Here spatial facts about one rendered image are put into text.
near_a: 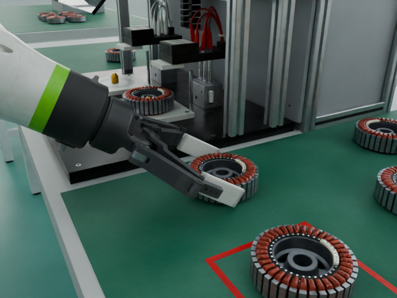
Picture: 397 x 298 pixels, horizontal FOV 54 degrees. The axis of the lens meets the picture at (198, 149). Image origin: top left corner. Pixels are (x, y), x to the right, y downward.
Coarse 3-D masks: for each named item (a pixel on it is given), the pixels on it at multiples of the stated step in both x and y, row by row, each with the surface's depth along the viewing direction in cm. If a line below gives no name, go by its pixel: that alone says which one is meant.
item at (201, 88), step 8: (200, 80) 92; (200, 88) 89; (208, 88) 88; (216, 88) 89; (200, 96) 89; (208, 96) 88; (216, 96) 90; (200, 104) 90; (208, 104) 89; (216, 104) 90
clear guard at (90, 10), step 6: (60, 0) 72; (66, 0) 68; (72, 0) 65; (78, 0) 63; (84, 0) 60; (90, 0) 58; (96, 0) 56; (102, 0) 54; (72, 6) 64; (78, 6) 61; (84, 6) 58; (90, 6) 56; (96, 6) 54; (90, 12) 54
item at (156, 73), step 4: (152, 68) 111; (156, 68) 109; (152, 72) 112; (156, 72) 110; (160, 72) 107; (164, 72) 107; (168, 72) 108; (172, 72) 109; (176, 72) 109; (152, 76) 113; (156, 76) 110; (160, 76) 108; (164, 76) 108; (168, 76) 109; (172, 76) 109; (176, 76) 110; (156, 80) 111; (160, 80) 108; (164, 80) 108; (168, 80) 109; (172, 80) 110; (176, 80) 110
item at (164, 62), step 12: (168, 48) 82; (180, 48) 81; (192, 48) 83; (216, 48) 89; (156, 60) 85; (168, 60) 83; (180, 60) 82; (192, 60) 83; (204, 60) 85; (204, 72) 90
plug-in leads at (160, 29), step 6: (162, 0) 105; (156, 6) 104; (162, 6) 103; (168, 12) 107; (150, 18) 106; (162, 18) 107; (168, 18) 107; (150, 24) 107; (162, 24) 107; (168, 24) 109; (156, 30) 106; (162, 30) 108; (168, 30) 108
